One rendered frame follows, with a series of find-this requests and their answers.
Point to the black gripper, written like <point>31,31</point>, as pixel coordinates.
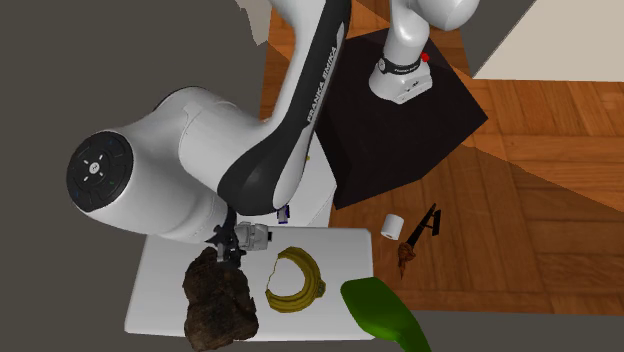
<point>228,239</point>

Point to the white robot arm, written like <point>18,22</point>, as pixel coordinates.
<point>195,146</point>

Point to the small blue white object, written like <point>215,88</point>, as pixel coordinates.
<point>283,213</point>

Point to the dark brown rough lump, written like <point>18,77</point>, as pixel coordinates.
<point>219,302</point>

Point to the yellow banana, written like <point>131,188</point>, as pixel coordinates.
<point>307,265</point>

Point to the white toilet paper roll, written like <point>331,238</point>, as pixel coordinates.
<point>393,225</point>

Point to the green curved object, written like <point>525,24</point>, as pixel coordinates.
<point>380,312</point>

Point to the black brush with brown head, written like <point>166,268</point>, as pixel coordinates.
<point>414,236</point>

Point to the black robot stand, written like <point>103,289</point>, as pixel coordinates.
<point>390,141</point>

